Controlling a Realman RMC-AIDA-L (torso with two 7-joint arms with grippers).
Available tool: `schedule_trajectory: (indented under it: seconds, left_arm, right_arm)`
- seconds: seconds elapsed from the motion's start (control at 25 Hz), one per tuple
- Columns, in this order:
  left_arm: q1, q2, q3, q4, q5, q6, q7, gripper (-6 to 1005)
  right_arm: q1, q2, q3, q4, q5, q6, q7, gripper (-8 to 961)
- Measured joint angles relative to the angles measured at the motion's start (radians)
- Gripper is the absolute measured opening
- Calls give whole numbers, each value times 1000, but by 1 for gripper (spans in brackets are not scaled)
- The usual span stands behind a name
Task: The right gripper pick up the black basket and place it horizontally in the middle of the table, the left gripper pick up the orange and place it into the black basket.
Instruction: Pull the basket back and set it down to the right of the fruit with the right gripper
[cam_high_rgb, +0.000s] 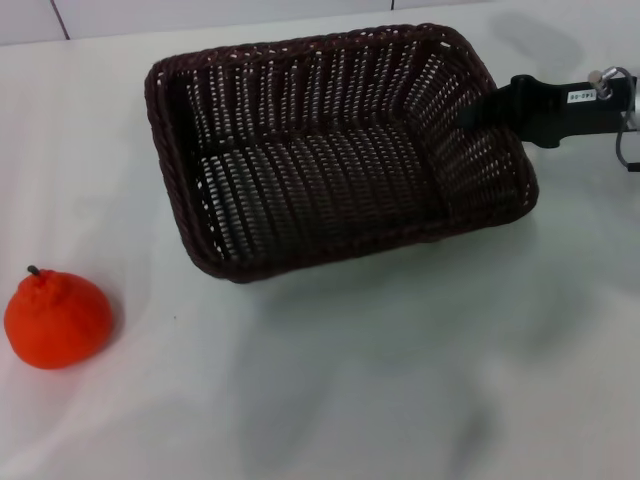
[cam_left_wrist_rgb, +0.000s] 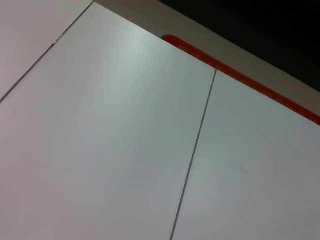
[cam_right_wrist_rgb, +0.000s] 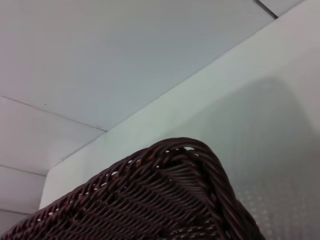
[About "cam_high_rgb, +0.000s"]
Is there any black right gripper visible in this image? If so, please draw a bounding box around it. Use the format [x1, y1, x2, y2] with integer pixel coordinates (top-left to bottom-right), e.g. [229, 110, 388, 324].
[459, 74, 637, 150]

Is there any dark brown woven basket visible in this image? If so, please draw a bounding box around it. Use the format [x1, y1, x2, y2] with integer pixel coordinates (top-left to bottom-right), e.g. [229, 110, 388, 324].
[144, 22, 541, 285]

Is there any orange tangerine with stem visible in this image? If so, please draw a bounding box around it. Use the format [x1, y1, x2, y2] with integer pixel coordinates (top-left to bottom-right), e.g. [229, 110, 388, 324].
[3, 265, 113, 371]

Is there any white tablecloth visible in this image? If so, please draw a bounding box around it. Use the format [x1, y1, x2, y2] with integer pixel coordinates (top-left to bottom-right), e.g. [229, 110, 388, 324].
[0, 7, 640, 480]

